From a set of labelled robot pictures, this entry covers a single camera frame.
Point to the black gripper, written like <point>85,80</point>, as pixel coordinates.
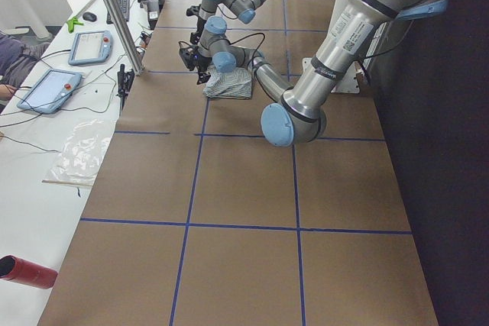
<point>201,63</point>
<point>197,33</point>

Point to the blue white striped polo shirt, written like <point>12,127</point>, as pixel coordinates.
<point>236,84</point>

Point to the black computer keyboard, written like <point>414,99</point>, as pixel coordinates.
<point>124,6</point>

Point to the black computer mouse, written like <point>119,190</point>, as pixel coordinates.
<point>89,16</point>

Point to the grey teach pendant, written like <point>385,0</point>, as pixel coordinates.
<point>50,92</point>
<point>92,47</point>

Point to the green plastic clip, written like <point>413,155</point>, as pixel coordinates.
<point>72,22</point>

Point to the clear plastic bag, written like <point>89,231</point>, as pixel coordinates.
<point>83,152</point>

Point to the seated person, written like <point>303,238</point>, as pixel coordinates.
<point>17,61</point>

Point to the red cylinder bottle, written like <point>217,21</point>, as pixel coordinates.
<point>15,269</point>

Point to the aluminium camera mast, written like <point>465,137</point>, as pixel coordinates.
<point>124,35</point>

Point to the white metal base plate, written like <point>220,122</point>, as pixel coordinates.
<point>349,83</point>

